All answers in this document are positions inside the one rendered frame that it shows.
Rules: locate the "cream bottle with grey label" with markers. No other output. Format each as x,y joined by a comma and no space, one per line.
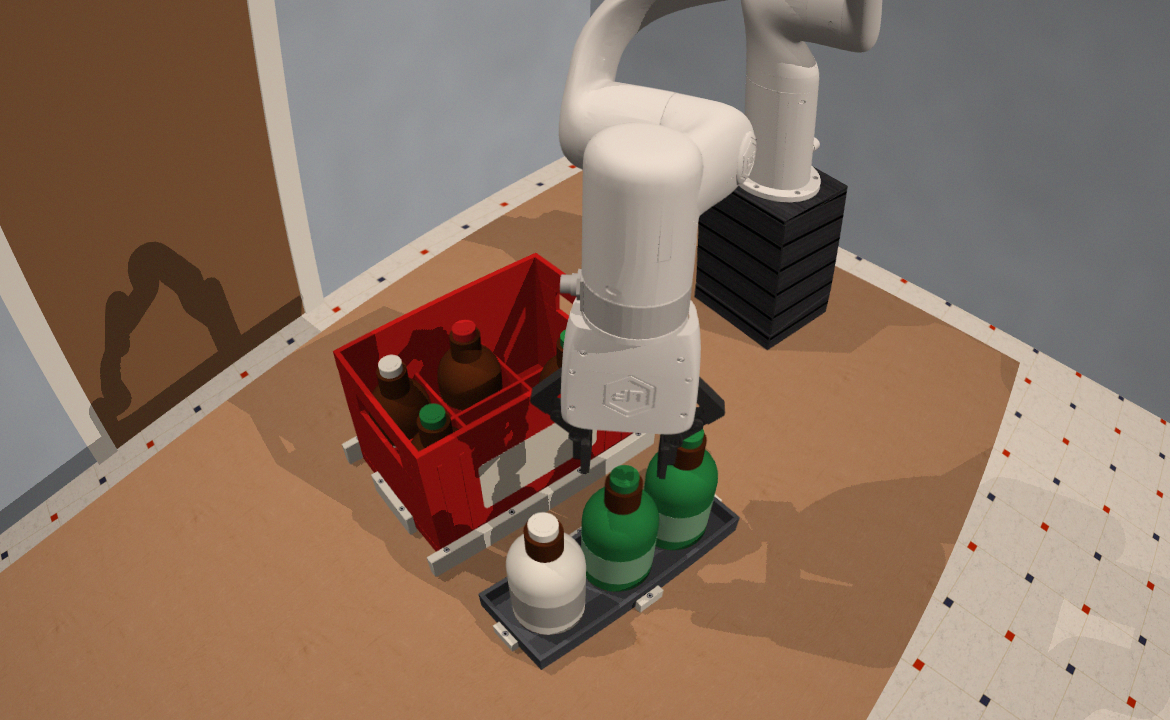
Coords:
546,573

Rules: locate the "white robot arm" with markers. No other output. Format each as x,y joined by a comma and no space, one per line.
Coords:
646,184

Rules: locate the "green bottle with pale label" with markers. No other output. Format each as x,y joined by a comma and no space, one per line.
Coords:
684,498

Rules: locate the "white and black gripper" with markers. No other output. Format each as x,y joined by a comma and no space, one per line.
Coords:
629,385

